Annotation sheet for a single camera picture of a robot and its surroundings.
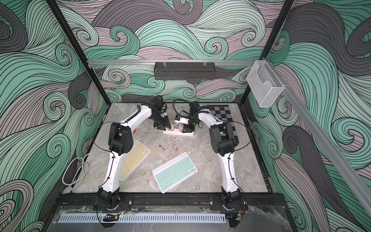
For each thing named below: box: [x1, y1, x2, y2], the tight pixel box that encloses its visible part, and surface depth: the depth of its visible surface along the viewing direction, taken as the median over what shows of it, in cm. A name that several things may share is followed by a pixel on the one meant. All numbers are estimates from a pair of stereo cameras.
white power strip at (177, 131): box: [162, 128, 195, 136], surface depth 102 cm
